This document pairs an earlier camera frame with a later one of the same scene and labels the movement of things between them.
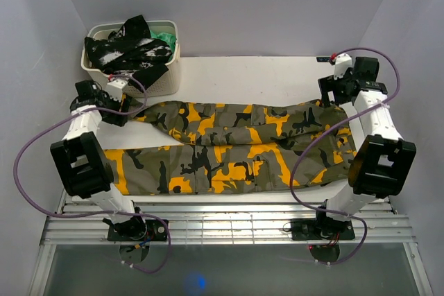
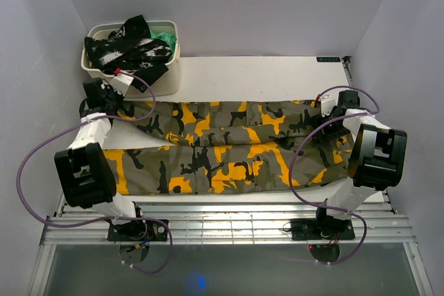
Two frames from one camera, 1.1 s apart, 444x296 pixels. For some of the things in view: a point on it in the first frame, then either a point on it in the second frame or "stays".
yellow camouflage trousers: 226,147 stays
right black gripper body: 338,86 to 334,130
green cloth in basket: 170,39 stays
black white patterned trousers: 130,51 stays
